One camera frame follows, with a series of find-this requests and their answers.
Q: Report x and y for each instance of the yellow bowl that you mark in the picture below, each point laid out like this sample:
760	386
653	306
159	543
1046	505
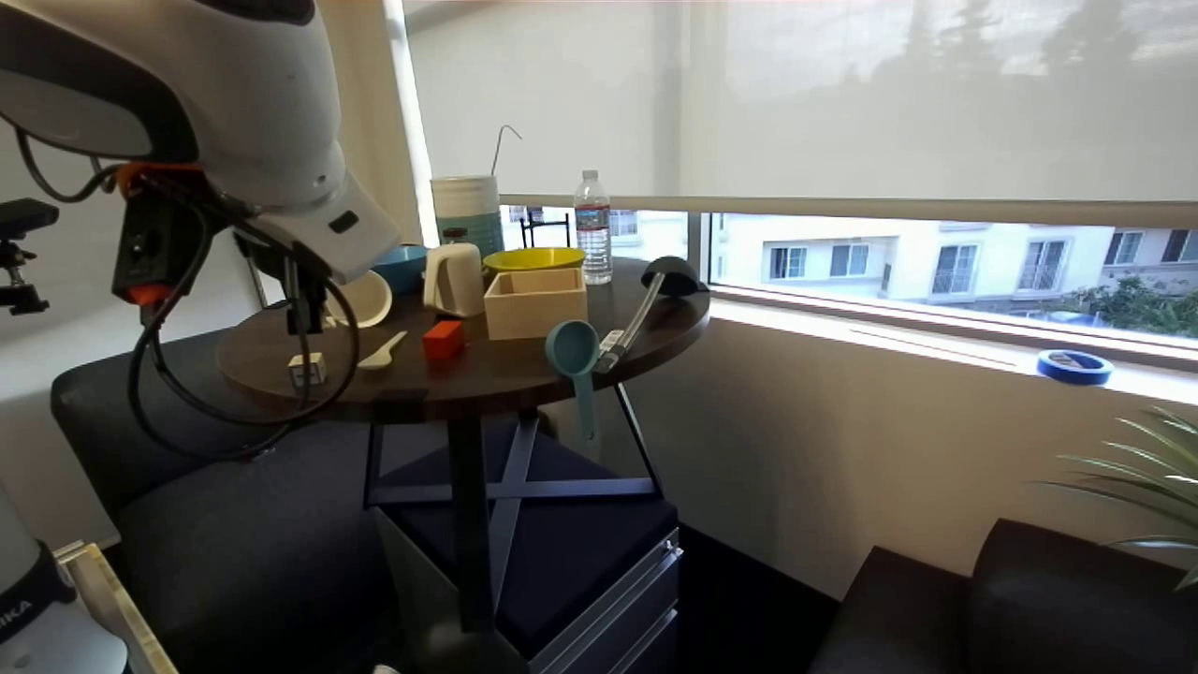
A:
532	259

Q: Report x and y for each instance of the red orange block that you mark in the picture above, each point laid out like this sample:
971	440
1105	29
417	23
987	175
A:
442	341

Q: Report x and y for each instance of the small pale wooden cube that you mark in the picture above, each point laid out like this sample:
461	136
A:
307	370

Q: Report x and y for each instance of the dark grey fabric sofa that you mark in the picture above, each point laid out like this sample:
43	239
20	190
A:
225	527

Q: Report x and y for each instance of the blue disc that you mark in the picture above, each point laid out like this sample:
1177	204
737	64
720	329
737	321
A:
1072	370

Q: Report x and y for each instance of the light teal scoop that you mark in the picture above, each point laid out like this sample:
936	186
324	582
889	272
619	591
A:
572	349

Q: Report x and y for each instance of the white mug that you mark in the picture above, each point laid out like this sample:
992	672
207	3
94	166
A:
456	284

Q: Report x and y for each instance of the cream wooden box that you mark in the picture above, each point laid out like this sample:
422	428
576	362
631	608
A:
538	314

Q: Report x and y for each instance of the thin bent rod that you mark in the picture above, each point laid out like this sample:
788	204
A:
497	144

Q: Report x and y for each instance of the green spiky plant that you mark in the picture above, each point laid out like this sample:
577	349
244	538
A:
1148	487

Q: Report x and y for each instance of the glass window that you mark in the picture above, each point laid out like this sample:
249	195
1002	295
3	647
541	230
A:
949	269

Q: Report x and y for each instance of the white teal striped container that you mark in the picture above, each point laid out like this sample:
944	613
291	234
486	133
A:
471	206

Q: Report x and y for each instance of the black metal table legs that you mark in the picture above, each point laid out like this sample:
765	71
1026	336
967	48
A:
471	498

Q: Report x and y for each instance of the light wooden board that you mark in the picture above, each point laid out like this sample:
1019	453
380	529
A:
118	613

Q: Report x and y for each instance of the white roller blind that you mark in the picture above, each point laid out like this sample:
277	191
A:
811	98

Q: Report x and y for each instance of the blue plastic bowl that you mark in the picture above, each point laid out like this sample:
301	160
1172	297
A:
405	269

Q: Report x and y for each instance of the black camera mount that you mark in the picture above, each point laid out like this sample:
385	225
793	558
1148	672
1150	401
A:
20	255

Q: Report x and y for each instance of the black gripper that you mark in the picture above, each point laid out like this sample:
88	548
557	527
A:
305	286

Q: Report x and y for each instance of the black leather sofa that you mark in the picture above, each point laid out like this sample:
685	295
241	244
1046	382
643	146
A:
1036	613

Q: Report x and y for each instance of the patterned white paper cup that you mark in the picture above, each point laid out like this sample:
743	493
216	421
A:
363	297

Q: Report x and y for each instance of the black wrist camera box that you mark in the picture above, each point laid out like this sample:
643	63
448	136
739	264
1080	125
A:
150	244

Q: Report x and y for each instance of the clear plastic water bottle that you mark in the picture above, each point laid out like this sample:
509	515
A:
592	230

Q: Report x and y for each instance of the white device with black band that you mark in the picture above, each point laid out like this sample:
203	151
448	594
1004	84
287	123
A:
32	623

